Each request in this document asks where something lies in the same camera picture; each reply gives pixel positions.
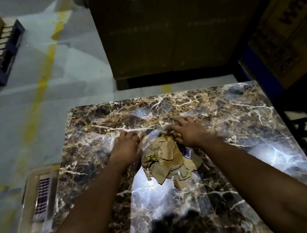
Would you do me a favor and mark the person's left hand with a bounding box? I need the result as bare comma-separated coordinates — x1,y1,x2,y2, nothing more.
103,128,146,173

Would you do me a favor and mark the person's right hand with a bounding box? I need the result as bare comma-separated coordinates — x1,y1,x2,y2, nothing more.
165,112,215,153

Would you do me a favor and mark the clear plastic bag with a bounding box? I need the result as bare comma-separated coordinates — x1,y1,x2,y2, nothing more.
136,123,179,157

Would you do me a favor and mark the pile of cardboard and paper scraps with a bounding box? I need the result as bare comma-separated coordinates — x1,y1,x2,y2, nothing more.
136,126,207,196

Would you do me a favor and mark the checked cloth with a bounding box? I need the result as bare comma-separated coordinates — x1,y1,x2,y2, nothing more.
26,177,58,224

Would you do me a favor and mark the person's right forearm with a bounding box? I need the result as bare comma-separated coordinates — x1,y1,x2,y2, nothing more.
199,118,307,233

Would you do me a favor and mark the person's left forearm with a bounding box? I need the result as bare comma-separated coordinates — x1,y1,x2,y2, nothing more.
5,157,141,233

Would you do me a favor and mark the marble pattern table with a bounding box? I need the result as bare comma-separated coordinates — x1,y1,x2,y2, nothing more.
34,68,307,233

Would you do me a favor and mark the clear plastic film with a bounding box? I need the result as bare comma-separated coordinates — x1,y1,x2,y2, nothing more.
46,187,78,229

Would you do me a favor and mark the large dark cardboard box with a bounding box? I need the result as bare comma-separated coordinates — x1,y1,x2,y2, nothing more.
86,0,293,86

